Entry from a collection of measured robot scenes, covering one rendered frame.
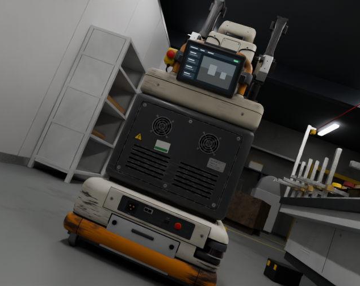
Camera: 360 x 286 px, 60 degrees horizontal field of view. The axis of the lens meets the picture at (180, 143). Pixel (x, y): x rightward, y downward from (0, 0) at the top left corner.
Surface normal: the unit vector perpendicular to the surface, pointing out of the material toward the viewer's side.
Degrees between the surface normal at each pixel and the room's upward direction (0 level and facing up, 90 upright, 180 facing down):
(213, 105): 90
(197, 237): 90
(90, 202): 90
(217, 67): 115
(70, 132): 90
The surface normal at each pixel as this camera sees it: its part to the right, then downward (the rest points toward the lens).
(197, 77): -0.24, 0.24
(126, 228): -0.09, -0.17
